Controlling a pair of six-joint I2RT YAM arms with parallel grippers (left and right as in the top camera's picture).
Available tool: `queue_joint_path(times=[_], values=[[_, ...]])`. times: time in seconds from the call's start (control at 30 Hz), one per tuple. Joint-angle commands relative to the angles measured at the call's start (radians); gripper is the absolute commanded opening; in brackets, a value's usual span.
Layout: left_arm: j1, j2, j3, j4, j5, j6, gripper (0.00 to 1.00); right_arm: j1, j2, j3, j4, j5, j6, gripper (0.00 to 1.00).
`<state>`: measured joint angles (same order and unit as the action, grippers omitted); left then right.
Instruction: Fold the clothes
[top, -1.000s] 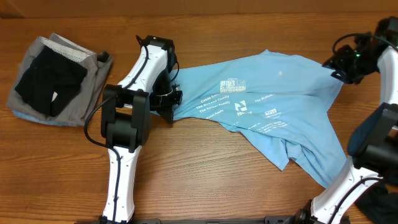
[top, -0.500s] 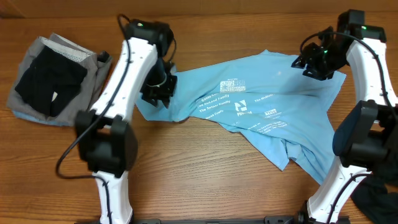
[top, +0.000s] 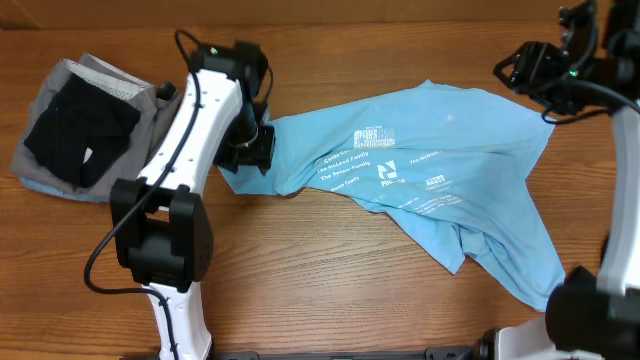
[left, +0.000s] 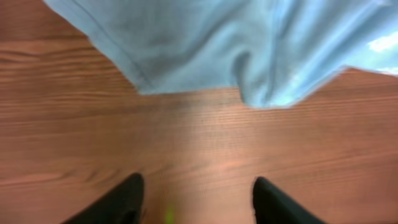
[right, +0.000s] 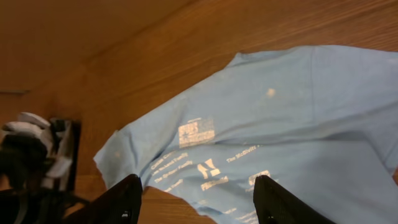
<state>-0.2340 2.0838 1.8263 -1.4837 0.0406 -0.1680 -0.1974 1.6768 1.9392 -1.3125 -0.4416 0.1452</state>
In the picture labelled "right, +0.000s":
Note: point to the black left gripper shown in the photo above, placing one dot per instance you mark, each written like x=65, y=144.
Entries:
x=38, y=169

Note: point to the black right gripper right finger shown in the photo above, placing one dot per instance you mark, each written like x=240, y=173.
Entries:
x=276, y=205

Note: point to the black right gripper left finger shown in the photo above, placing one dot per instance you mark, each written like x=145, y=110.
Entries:
x=120, y=204

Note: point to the light blue printed t-shirt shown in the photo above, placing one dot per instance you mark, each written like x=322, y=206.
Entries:
x=319, y=120

